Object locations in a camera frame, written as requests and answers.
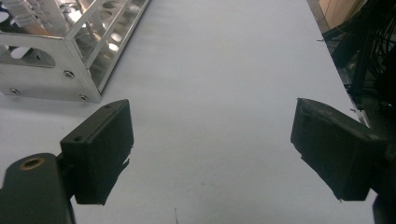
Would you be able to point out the metal test tube rack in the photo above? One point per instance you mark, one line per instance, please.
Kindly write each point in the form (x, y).
(37, 77)

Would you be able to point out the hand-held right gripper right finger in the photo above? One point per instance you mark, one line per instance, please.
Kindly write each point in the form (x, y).
(336, 149)

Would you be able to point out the light wooden desk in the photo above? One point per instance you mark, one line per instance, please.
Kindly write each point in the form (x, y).
(341, 11)

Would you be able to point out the orange capped test tube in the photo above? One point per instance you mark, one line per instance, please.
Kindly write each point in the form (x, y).
(26, 17)

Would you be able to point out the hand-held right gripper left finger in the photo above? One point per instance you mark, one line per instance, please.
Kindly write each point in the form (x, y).
(99, 149)

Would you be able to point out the white table cover board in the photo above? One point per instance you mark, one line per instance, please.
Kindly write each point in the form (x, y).
(218, 93)

